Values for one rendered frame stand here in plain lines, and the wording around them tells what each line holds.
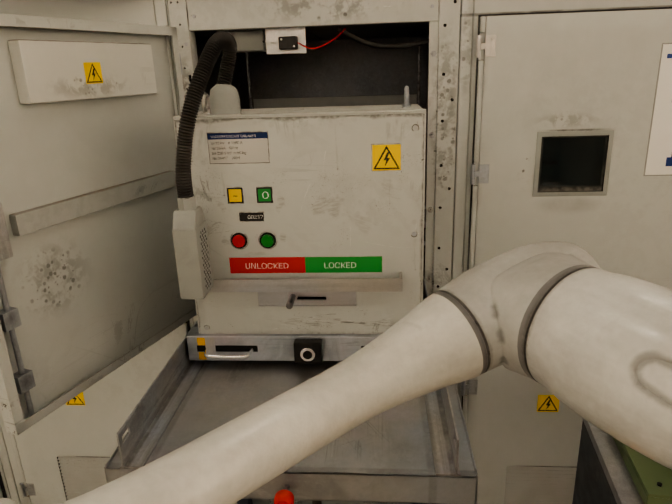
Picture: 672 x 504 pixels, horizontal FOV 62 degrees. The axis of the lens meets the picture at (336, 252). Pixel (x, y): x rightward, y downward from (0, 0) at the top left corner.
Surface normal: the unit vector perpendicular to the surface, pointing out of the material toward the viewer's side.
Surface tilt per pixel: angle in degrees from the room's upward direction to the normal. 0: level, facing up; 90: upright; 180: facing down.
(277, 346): 90
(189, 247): 90
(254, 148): 90
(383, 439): 0
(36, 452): 90
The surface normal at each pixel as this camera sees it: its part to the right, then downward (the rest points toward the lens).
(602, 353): -0.80, -0.22
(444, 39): -0.07, 0.32
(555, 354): -0.89, 0.01
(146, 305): 0.93, 0.09
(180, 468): 0.33, -0.82
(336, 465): -0.04, -0.95
